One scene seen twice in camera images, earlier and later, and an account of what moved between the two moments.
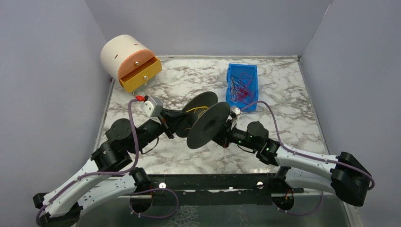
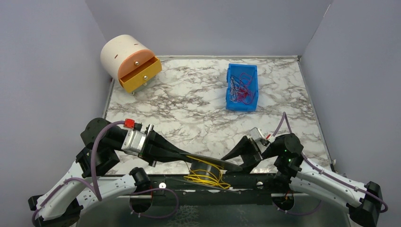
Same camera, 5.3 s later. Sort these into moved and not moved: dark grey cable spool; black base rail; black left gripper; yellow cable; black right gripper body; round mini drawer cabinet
Moved: yellow cable; dark grey cable spool; black left gripper; black right gripper body
Not moved: round mini drawer cabinet; black base rail
